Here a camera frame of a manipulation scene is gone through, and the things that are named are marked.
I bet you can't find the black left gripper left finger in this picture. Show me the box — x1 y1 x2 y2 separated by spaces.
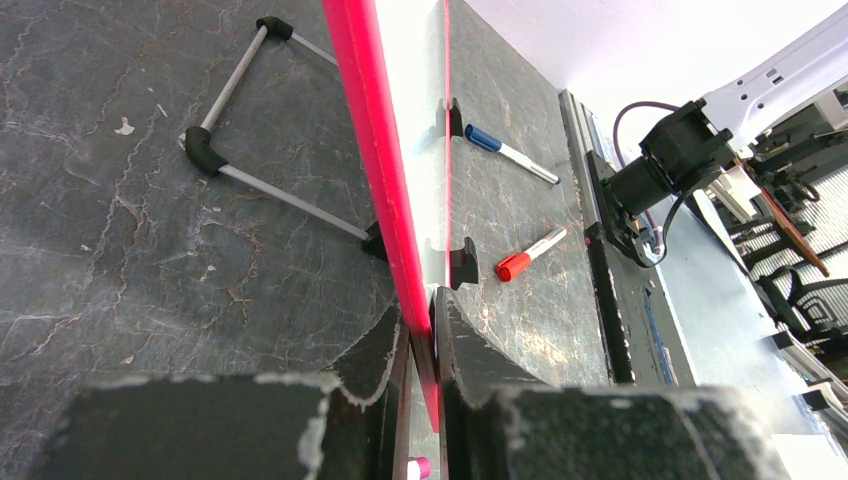
29 306 408 479

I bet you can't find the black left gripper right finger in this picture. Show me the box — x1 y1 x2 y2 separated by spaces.
432 287 788 479

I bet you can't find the pink framed whiteboard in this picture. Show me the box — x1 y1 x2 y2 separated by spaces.
321 0 848 435

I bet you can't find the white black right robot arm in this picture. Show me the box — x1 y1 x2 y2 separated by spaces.
602 7 847 217

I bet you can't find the metal whiteboard stand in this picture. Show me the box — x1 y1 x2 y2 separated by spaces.
183 15 480 291

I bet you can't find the purple capped white marker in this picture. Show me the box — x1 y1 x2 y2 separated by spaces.
406 456 432 480

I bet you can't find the red capped white marker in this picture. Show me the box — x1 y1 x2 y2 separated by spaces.
495 226 568 282

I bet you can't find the blue capped white marker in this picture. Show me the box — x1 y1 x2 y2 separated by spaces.
464 124 561 185

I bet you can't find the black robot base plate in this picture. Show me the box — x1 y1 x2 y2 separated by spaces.
584 150 696 386

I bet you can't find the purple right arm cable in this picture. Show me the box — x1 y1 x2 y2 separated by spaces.
612 100 684 256

